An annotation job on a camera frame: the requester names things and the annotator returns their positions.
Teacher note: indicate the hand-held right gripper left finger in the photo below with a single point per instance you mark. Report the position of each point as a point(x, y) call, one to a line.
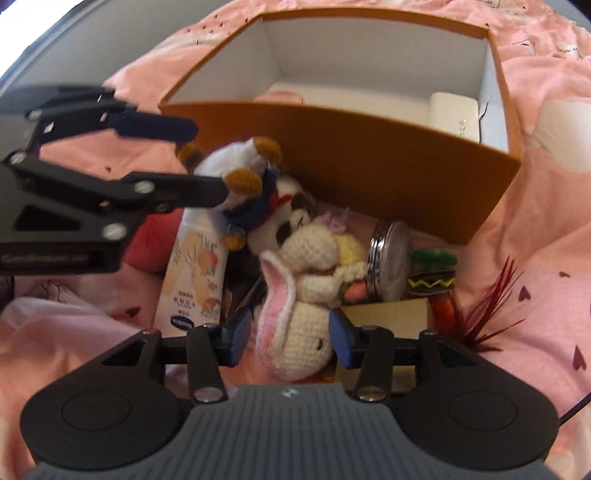
point(238, 339)

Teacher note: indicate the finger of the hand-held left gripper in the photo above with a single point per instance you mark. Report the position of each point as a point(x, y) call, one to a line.
point(152, 125)
point(184, 191)

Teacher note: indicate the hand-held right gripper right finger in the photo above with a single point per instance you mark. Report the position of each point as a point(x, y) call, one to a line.
point(344, 344)

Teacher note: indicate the crochet rabbit with pink ears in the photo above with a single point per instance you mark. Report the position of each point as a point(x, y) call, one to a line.
point(300, 323)

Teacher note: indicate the small brown cardboard box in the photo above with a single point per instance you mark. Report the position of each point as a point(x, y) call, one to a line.
point(392, 316)

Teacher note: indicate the pink plush ball toy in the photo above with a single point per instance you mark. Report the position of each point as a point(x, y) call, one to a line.
point(152, 240)

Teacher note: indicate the plush dog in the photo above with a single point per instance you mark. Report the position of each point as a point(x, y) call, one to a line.
point(240, 161)

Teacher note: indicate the white hand cream tube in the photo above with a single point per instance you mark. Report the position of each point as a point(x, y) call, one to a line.
point(194, 277)

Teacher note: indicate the round metal tin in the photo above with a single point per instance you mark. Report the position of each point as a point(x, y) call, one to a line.
point(392, 263)

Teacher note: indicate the red feather shuttlecock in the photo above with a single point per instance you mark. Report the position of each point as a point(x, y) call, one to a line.
point(431, 281)

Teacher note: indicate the orange cardboard box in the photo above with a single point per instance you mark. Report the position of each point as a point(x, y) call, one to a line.
point(369, 175)

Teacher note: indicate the white rectangular case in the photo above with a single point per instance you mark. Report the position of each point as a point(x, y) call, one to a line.
point(455, 115)

